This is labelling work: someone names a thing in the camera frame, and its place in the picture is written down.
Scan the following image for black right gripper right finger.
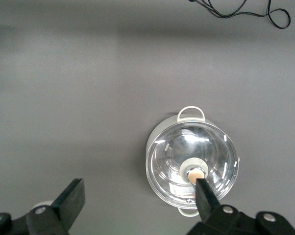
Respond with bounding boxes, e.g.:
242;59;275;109
186;178;295;235

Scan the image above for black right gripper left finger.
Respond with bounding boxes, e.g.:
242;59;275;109
0;178;86;235

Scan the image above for glass lid wooden knob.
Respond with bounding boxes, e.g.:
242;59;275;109
146;120;239;208

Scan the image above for grey stock pot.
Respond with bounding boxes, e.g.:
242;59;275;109
146;105;240;217

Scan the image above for dark grey table mat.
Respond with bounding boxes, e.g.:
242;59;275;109
0;0;295;235

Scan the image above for loose thin black cable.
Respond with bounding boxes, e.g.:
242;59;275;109
189;0;291;29

